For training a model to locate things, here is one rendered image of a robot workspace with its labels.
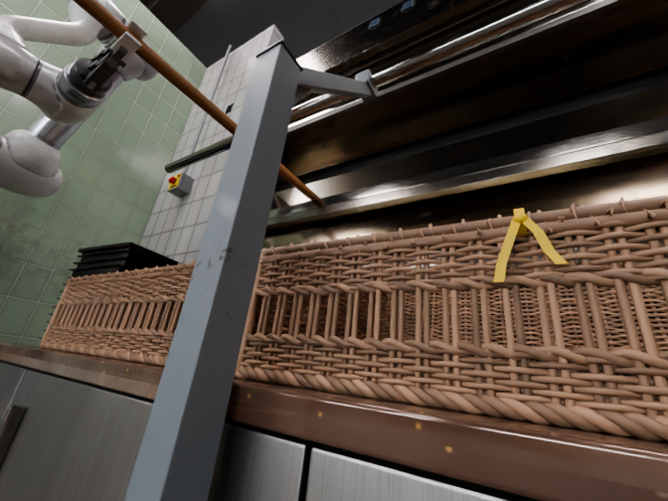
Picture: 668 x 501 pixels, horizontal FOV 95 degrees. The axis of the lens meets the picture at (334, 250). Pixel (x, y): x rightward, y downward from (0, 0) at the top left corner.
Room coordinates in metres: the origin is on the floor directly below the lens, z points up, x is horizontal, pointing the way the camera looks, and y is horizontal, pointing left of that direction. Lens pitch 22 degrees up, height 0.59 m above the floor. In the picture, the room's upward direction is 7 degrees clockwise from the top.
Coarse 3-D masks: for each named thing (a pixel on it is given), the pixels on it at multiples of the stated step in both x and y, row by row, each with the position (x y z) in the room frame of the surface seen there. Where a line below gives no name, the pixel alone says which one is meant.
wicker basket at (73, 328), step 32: (96, 288) 0.62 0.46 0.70; (128, 288) 0.55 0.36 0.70; (160, 288) 0.50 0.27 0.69; (64, 320) 0.67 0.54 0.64; (96, 320) 0.59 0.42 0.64; (128, 320) 0.82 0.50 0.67; (160, 320) 0.89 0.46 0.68; (96, 352) 0.56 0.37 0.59; (128, 352) 0.51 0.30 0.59; (160, 352) 0.46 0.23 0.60
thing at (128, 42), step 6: (126, 36) 0.42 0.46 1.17; (120, 42) 0.43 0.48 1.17; (126, 42) 0.43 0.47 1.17; (132, 42) 0.43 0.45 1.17; (138, 42) 0.43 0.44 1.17; (114, 48) 0.45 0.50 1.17; (126, 48) 0.45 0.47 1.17; (132, 48) 0.44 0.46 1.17; (138, 48) 0.44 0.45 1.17; (126, 54) 0.46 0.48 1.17
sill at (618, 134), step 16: (624, 128) 0.50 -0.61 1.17; (640, 128) 0.49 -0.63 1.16; (656, 128) 0.47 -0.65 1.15; (560, 144) 0.56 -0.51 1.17; (576, 144) 0.55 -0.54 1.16; (592, 144) 0.53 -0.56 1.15; (480, 160) 0.66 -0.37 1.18; (496, 160) 0.64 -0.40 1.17; (512, 160) 0.62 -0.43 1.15; (528, 160) 0.60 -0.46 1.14; (416, 176) 0.76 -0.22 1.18; (432, 176) 0.73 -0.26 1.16; (448, 176) 0.71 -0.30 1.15; (352, 192) 0.88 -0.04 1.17; (368, 192) 0.85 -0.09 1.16; (384, 192) 0.82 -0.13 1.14; (288, 208) 1.04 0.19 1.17; (304, 208) 0.99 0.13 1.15
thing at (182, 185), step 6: (180, 174) 1.40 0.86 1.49; (186, 174) 1.41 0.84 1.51; (180, 180) 1.40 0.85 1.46; (186, 180) 1.42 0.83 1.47; (192, 180) 1.44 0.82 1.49; (174, 186) 1.41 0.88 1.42; (180, 186) 1.40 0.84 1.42; (186, 186) 1.43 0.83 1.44; (174, 192) 1.45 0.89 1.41; (180, 192) 1.44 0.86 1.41; (186, 192) 1.44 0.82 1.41
